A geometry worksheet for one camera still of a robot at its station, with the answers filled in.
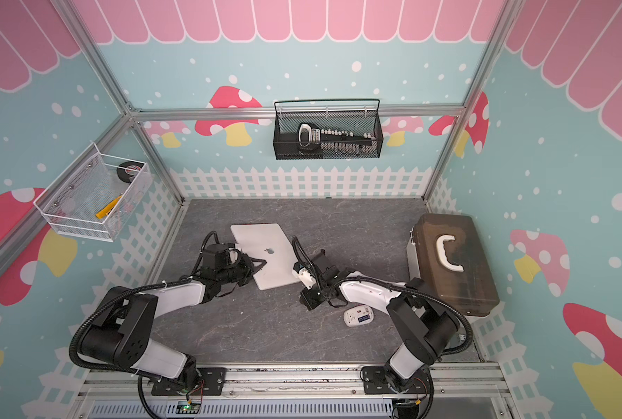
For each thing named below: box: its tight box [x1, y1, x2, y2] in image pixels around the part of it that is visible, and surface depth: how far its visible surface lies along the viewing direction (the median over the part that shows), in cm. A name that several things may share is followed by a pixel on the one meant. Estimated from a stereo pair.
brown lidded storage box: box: [412, 212, 500, 317], surface depth 82 cm
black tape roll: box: [116, 160, 145, 184], surface depth 82 cm
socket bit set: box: [297, 123, 379, 155], surface depth 91 cm
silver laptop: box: [230, 223, 301, 291], surface depth 95 cm
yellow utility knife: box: [95, 195, 123, 220], surface depth 72 cm
